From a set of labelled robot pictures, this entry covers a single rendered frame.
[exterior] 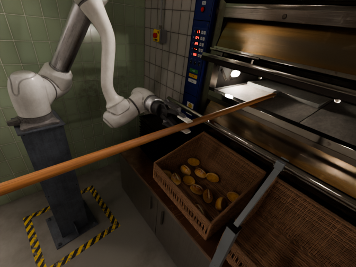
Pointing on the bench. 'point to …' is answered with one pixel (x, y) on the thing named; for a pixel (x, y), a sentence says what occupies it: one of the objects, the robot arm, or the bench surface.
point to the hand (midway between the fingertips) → (184, 124)
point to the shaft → (41, 175)
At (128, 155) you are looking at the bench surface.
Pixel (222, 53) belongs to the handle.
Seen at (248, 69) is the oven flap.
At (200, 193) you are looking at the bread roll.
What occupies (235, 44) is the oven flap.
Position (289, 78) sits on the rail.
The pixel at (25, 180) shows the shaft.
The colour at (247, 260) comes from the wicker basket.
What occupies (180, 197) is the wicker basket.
